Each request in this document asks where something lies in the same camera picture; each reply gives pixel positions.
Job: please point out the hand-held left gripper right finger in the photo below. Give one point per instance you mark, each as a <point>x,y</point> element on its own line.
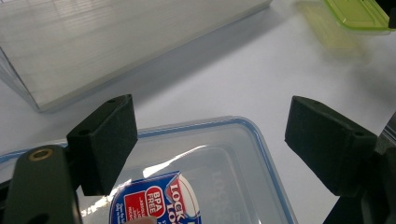
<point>330,146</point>

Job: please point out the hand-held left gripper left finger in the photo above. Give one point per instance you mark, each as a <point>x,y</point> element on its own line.
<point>102,146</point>

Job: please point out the green plastic container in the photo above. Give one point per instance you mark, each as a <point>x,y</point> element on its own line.
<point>358,14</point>

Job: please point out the clear container with blue-rimmed lid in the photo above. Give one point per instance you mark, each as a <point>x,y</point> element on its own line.
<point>224,174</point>

